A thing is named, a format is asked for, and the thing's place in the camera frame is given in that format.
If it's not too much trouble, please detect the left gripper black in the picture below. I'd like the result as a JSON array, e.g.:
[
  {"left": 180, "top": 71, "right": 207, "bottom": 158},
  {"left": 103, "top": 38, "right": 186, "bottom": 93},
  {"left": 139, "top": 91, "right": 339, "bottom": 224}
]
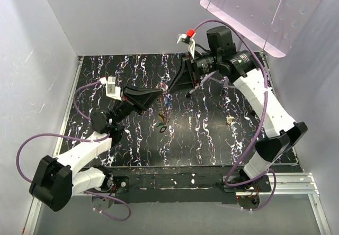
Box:
[{"left": 110, "top": 84, "right": 163, "bottom": 126}]

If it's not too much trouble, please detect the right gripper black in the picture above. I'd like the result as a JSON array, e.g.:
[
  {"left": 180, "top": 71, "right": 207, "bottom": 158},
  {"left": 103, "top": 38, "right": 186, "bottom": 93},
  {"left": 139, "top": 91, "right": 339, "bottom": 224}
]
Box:
[{"left": 167, "top": 52, "right": 220, "bottom": 94}]

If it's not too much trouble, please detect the metal key organizer disc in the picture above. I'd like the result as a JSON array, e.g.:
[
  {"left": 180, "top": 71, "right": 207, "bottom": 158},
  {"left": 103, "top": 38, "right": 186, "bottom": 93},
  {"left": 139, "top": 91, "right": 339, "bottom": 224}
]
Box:
[{"left": 157, "top": 82, "right": 171, "bottom": 133}]

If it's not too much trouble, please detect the blue key tag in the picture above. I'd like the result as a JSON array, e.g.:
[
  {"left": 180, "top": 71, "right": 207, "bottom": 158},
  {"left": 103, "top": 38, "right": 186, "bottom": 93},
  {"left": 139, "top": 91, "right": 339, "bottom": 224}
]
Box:
[{"left": 164, "top": 97, "right": 171, "bottom": 106}]

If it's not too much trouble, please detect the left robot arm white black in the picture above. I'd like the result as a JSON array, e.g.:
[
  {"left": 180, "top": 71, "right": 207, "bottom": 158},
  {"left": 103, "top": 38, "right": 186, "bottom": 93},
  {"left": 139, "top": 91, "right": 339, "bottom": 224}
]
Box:
[{"left": 29, "top": 83, "right": 163, "bottom": 212}]

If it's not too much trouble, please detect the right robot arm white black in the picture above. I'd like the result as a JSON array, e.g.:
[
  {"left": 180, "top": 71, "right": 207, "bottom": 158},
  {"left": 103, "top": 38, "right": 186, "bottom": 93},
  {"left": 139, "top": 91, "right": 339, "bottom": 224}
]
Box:
[{"left": 168, "top": 26, "right": 308, "bottom": 191}]

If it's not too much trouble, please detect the small beige cup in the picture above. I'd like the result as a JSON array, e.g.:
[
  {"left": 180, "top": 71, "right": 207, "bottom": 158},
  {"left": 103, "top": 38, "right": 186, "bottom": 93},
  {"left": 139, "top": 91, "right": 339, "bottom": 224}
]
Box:
[{"left": 227, "top": 116, "right": 234, "bottom": 124}]

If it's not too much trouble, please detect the purple music stand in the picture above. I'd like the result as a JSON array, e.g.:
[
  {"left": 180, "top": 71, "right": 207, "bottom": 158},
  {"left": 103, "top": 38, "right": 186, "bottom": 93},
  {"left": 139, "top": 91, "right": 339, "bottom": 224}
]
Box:
[{"left": 186, "top": 0, "right": 336, "bottom": 98}]

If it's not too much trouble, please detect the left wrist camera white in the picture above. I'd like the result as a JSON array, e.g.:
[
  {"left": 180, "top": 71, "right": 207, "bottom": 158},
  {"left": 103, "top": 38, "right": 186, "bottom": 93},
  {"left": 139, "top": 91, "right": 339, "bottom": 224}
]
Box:
[{"left": 105, "top": 76, "right": 121, "bottom": 101}]

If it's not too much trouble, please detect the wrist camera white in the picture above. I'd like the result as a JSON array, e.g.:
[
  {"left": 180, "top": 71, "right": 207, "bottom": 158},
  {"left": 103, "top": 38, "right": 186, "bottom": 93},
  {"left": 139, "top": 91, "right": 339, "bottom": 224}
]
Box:
[
  {"left": 105, "top": 76, "right": 121, "bottom": 101},
  {"left": 177, "top": 29, "right": 195, "bottom": 59}
]

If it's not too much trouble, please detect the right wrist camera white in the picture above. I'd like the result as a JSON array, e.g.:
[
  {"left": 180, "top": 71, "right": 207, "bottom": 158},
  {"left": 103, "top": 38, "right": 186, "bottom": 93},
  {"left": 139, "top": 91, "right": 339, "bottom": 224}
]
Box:
[{"left": 177, "top": 29, "right": 195, "bottom": 59}]

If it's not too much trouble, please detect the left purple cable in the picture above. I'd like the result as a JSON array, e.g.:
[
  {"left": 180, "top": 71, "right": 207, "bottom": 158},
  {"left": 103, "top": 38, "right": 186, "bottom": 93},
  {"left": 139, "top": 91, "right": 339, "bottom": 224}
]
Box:
[{"left": 15, "top": 80, "right": 132, "bottom": 222}]

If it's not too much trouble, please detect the purple cable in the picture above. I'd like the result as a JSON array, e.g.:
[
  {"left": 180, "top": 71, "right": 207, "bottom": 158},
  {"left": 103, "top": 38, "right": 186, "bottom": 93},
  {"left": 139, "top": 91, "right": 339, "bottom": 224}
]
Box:
[
  {"left": 15, "top": 80, "right": 132, "bottom": 222},
  {"left": 193, "top": 19, "right": 278, "bottom": 211}
]

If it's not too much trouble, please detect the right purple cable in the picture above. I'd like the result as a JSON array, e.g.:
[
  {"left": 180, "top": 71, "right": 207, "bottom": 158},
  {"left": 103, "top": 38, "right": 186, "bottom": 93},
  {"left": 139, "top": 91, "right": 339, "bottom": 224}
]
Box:
[{"left": 193, "top": 19, "right": 278, "bottom": 211}]

